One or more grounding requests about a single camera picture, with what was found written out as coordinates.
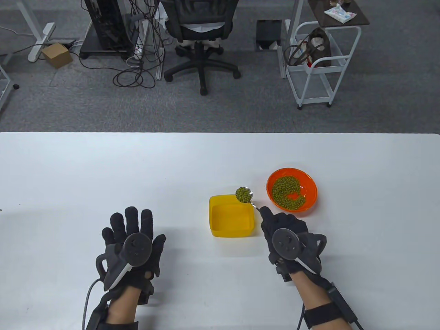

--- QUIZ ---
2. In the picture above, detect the person's left hand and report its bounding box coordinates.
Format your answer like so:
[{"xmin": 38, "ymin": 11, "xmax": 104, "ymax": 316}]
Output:
[{"xmin": 101, "ymin": 206, "xmax": 166, "ymax": 305}]

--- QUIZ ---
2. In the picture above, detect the person's right hand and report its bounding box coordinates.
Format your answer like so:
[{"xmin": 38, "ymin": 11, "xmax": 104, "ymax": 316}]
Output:
[{"xmin": 260, "ymin": 206, "xmax": 327, "ymax": 283}]

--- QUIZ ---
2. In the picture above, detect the stainless steel spoon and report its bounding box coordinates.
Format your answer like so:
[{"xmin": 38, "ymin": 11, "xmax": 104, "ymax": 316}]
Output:
[{"xmin": 235, "ymin": 186, "xmax": 263, "ymax": 211}]

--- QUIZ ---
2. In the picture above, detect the yellow plastic food container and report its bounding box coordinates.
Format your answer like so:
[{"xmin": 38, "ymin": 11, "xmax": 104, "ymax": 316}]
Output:
[{"xmin": 209, "ymin": 194, "xmax": 256, "ymax": 238}]

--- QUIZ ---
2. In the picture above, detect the person's right forearm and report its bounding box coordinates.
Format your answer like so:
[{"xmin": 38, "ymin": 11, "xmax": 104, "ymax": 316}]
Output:
[{"xmin": 290, "ymin": 270, "xmax": 354, "ymax": 330}]

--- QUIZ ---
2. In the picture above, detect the person's left forearm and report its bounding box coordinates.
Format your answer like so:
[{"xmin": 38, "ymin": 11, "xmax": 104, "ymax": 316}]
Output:
[{"xmin": 105, "ymin": 287, "xmax": 140, "ymax": 330}]

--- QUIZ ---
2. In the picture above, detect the black handheld controller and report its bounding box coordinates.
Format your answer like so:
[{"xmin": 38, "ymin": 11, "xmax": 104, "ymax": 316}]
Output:
[
  {"xmin": 272, "ymin": 229, "xmax": 327, "ymax": 275},
  {"xmin": 96, "ymin": 233, "xmax": 152, "ymax": 291}
]

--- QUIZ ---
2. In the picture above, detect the orange plastic bowl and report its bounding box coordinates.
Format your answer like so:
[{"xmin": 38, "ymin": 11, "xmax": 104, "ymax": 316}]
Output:
[{"xmin": 266, "ymin": 167, "xmax": 317, "ymax": 217}]

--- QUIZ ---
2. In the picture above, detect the white rolling cart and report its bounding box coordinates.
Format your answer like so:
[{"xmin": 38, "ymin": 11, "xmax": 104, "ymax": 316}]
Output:
[{"xmin": 285, "ymin": 21, "xmax": 362, "ymax": 110}]

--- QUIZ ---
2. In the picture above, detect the white desk leg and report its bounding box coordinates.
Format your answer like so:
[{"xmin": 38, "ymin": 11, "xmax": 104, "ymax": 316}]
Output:
[
  {"xmin": 278, "ymin": 0, "xmax": 305, "ymax": 79},
  {"xmin": 143, "ymin": 17, "xmax": 163, "ymax": 80}
]

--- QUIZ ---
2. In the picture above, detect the brown tote bag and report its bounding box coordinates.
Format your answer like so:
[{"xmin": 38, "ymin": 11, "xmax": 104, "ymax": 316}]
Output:
[{"xmin": 284, "ymin": 27, "xmax": 332, "ymax": 67}]

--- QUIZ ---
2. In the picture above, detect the black wheeled platform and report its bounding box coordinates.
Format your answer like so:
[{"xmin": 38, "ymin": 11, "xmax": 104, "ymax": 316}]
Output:
[{"xmin": 79, "ymin": 22, "xmax": 134, "ymax": 59}]

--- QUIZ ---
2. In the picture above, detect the small cardboard box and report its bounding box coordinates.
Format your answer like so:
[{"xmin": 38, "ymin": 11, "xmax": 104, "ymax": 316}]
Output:
[{"xmin": 41, "ymin": 43, "xmax": 73, "ymax": 68}]

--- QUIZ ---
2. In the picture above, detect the black floor box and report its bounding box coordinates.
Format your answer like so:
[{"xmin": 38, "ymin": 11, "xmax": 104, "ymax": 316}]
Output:
[{"xmin": 256, "ymin": 20, "xmax": 283, "ymax": 52}]

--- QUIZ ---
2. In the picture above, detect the black computer tower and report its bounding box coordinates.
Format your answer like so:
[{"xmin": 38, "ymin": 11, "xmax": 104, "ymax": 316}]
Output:
[{"xmin": 84, "ymin": 0, "xmax": 129, "ymax": 52}]

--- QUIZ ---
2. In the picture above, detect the dark brown board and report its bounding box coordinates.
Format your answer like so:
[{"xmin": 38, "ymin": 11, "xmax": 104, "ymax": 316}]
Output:
[{"xmin": 307, "ymin": 0, "xmax": 370, "ymax": 27}]

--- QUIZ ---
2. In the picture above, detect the white desk foot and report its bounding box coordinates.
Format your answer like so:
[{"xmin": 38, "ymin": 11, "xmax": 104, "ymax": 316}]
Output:
[{"xmin": 16, "ymin": 0, "xmax": 56, "ymax": 63}]

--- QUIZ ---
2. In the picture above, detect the white tissue packet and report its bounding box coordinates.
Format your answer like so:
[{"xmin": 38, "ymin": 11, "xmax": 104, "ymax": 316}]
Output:
[{"xmin": 324, "ymin": 3, "xmax": 357, "ymax": 24}]

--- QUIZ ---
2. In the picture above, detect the black mesh office chair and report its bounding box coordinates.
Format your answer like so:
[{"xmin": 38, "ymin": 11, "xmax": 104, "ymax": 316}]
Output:
[{"xmin": 160, "ymin": 0, "xmax": 241, "ymax": 96}]

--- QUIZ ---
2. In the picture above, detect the black wrist strap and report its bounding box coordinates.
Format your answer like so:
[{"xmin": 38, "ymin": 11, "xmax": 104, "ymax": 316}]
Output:
[
  {"xmin": 304, "ymin": 282, "xmax": 361, "ymax": 330},
  {"xmin": 85, "ymin": 297, "xmax": 139, "ymax": 330}
]

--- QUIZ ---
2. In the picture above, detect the grey glove cable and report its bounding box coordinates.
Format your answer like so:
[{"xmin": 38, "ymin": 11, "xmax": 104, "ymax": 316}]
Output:
[{"xmin": 82, "ymin": 279, "xmax": 103, "ymax": 330}]

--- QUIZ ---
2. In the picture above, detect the tangle of black cables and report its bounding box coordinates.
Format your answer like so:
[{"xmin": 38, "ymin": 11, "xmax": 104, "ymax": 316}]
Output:
[{"xmin": 78, "ymin": 0, "xmax": 172, "ymax": 89}]

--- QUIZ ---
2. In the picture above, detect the white wire rack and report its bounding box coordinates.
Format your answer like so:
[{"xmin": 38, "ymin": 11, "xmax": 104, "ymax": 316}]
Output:
[{"xmin": 0, "ymin": 64, "xmax": 19, "ymax": 116}]

